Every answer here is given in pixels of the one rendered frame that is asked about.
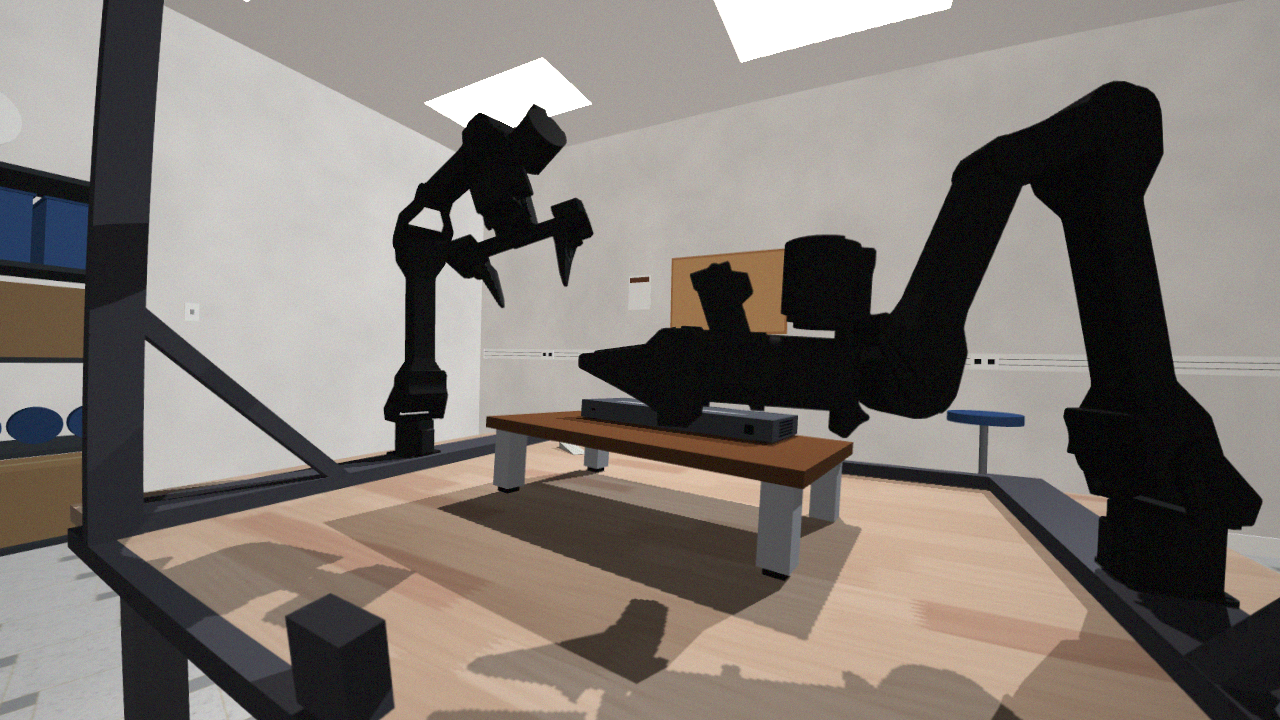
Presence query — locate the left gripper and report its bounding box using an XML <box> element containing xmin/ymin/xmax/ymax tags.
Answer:
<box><xmin>442</xmin><ymin>196</ymin><xmax>594</xmax><ymax>307</ymax></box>

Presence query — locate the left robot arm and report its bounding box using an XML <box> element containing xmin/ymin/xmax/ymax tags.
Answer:
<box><xmin>383</xmin><ymin>102</ymin><xmax>567</xmax><ymax>457</ymax></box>

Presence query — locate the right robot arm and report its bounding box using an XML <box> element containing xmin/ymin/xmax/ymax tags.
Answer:
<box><xmin>776</xmin><ymin>81</ymin><xmax>1263</xmax><ymax>607</ymax></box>

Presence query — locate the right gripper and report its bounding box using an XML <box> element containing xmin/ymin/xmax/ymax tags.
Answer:
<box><xmin>579</xmin><ymin>325</ymin><xmax>783</xmax><ymax>428</ymax></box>

